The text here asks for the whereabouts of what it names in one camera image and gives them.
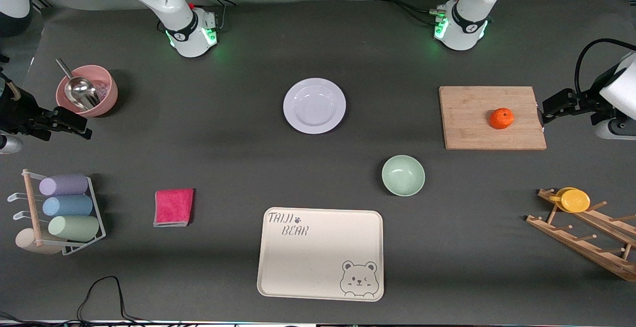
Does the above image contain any orange fruit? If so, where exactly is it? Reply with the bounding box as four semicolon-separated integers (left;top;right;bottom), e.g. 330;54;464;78
489;108;514;130

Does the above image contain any pale lavender round plate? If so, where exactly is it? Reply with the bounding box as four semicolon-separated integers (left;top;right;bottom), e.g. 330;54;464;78
283;78;347;135

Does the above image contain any metal scoop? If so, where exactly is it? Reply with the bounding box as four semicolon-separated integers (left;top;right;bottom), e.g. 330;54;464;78
55;58;101;111

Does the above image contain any pink bowl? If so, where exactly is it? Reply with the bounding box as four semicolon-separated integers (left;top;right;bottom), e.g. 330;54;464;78
56;65;119;118

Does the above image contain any purple cup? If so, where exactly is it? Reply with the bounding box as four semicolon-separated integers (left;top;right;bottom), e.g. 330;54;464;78
39;173;89;197

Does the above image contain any blue cup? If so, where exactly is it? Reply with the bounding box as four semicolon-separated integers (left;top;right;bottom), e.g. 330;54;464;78
42;195;94;218

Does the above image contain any wooden cutting board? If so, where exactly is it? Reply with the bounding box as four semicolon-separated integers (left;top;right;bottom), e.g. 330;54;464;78
439;86;548;151

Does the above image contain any yellow cup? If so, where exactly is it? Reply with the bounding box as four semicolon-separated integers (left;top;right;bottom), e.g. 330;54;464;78
555;187;591;213

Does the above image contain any green cup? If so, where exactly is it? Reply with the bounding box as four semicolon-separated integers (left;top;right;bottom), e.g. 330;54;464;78
48;215;100;243

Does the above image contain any beige cup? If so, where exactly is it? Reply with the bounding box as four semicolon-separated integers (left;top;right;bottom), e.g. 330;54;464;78
14;228;66;255

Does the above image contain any pink folded cloth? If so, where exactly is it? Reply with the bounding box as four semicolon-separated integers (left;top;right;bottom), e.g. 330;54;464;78
153;188;195;228

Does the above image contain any wooden peg drying rack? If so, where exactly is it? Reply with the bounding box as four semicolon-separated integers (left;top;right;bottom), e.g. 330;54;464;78
526;188;636;282

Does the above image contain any mint green bowl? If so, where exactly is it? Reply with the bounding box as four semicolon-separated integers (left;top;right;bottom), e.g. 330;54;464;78
382;155;426;197

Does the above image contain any cream bear print tray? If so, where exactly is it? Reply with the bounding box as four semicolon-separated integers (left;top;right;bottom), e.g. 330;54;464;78
256;207;385;302

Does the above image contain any white wire cup rack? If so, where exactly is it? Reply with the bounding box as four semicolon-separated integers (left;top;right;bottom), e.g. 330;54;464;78
7;169;107;256

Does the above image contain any black floor cable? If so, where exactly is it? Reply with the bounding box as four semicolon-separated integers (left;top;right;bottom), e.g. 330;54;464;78
0;275;199;327

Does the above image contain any black left arm base cable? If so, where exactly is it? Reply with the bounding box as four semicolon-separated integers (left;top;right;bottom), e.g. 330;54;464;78
375;0;466;25

